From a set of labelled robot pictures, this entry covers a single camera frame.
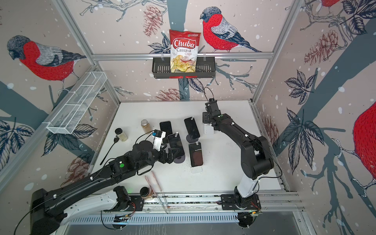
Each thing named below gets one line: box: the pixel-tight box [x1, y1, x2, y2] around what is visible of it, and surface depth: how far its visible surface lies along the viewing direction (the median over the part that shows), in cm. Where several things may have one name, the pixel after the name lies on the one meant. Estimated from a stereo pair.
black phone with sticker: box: [184, 116, 201, 140], surface depth 97 cm
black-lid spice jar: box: [114, 127, 129, 142], surface depth 94 cm
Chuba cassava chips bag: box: [169, 29, 201, 73], surface depth 86 cm
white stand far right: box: [203, 122, 214, 135], surface depth 100 cm
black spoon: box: [99, 135, 120, 165], surface depth 99 cm
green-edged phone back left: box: [159, 121, 173, 144], surface depth 89 cm
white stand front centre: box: [190, 165, 204, 174], surface depth 86 cm
